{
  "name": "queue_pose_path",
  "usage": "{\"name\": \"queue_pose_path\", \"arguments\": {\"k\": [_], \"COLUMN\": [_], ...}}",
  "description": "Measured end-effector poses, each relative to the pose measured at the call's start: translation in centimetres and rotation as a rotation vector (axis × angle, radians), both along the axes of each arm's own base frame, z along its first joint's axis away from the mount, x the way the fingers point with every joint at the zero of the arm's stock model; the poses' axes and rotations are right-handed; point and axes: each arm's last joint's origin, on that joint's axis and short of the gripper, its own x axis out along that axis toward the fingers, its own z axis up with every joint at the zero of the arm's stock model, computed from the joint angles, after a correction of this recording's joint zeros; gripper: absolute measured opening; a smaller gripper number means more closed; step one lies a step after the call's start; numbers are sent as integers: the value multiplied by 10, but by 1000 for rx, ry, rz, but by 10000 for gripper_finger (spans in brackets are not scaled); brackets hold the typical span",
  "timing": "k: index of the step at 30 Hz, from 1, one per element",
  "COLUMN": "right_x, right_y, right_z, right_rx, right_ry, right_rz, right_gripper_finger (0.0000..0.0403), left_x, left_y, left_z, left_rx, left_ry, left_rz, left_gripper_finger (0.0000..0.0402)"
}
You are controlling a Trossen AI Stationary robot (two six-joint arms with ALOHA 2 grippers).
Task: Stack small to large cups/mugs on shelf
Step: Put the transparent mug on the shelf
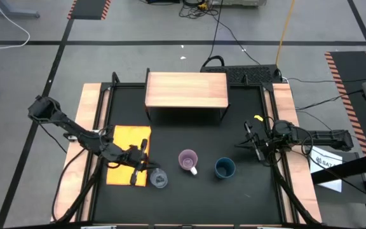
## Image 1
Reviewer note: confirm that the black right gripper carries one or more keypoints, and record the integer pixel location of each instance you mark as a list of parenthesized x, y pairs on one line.
[(264, 141)]

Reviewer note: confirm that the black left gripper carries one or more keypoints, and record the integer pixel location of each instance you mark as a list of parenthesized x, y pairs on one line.
[(129, 156)]

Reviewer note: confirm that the clear glass cup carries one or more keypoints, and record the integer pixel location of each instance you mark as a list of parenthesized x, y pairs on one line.
[(158, 178)]

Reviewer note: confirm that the blue plastic cup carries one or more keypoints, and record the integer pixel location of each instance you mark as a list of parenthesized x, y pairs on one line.
[(225, 168)]

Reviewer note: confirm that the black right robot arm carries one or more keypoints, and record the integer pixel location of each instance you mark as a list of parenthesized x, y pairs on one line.
[(329, 137)]

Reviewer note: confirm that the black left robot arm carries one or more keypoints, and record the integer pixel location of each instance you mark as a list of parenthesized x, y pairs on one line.
[(71, 127)]

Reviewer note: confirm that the wooden shelf with black legs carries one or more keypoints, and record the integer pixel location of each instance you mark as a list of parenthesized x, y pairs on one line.
[(186, 89)]

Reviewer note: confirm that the small yellow tag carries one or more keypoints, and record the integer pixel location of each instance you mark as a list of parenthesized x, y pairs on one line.
[(258, 118)]

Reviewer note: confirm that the yellow cloth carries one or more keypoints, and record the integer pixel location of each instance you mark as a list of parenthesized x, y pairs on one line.
[(126, 133)]

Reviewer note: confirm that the wooden side board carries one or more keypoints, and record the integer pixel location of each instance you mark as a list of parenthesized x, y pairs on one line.
[(284, 101), (89, 98)]

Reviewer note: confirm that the black perforated computer case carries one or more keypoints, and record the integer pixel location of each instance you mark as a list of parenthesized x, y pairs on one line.
[(253, 74)]

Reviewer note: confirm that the white paper sign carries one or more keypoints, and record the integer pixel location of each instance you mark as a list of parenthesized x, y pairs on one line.
[(326, 159)]

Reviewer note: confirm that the black metal beam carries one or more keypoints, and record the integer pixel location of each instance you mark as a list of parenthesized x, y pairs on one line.
[(348, 168)]

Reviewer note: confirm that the black hazard-striped floor mat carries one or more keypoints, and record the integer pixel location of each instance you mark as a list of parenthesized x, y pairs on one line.
[(89, 9), (351, 70)]

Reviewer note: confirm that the grey flat device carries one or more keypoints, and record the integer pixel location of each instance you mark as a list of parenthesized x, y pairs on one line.
[(240, 2)]

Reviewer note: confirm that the grey desk foot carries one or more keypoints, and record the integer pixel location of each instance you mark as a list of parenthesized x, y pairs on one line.
[(11, 13)]

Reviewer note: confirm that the silver metal bracket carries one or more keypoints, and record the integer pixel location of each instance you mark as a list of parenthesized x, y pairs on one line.
[(98, 227)]

